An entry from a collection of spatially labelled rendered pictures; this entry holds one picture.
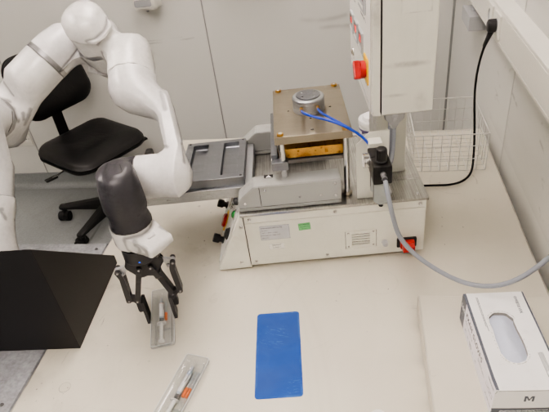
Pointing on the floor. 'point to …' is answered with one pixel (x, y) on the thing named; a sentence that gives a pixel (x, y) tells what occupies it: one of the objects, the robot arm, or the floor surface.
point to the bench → (467, 245)
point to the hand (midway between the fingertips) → (159, 307)
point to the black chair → (81, 142)
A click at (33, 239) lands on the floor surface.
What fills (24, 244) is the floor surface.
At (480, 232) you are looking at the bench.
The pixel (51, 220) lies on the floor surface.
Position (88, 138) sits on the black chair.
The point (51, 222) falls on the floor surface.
